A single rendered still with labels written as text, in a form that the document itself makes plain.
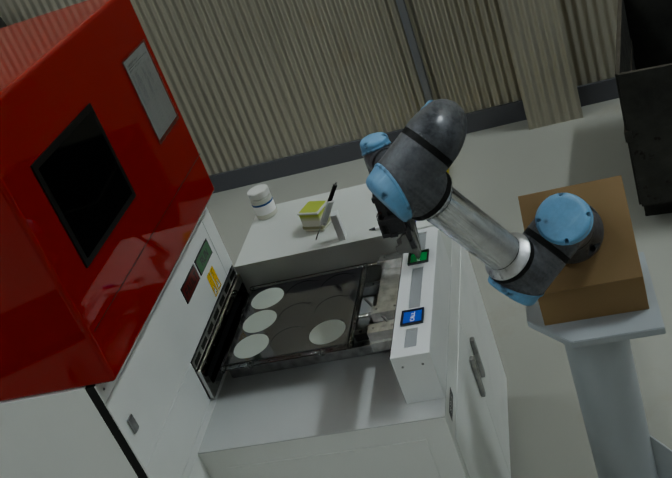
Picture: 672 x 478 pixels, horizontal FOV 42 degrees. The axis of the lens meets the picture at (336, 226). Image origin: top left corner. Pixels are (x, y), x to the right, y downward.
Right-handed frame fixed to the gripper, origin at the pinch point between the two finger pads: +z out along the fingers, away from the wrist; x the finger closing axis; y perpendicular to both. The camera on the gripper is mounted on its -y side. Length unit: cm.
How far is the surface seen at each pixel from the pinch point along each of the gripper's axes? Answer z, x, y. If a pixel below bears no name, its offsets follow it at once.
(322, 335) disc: 7.5, 18.0, 27.3
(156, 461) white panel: 2, 61, 58
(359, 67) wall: 42, -283, 64
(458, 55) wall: 50, -283, 7
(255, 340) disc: 7.5, 14.8, 47.0
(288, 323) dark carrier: 7.6, 9.7, 38.4
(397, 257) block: 6.7, -11.0, 9.1
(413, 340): 1.8, 34.3, 0.2
